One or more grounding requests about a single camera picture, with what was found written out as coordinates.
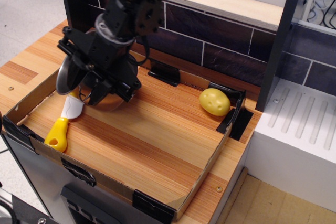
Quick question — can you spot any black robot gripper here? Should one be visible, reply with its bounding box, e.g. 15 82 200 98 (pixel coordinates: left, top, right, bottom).
57 13 142 106

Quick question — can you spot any shiny metal pot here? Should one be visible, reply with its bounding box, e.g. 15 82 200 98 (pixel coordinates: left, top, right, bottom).
56 30 140 113

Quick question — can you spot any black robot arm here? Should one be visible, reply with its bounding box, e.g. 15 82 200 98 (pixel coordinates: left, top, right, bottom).
56 0 163 106

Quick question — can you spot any cardboard fence with black tape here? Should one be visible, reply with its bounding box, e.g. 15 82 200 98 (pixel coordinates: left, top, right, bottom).
2 35 254 222

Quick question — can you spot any yellow toy potato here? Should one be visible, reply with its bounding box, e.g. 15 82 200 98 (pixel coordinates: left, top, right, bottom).
199 88 230 116

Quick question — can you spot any light wooden shelf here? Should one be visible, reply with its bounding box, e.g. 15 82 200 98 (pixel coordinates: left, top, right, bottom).
166 0 283 31

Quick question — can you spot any white drying rack sink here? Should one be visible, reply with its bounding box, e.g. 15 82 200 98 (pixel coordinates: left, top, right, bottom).
245 80 335 211

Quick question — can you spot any yellow handled white toy knife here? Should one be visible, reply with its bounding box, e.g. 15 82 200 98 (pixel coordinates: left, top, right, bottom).
44 91 83 152

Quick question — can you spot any dark grey vertical post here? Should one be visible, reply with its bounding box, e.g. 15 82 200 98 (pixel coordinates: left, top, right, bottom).
256 0 299 112

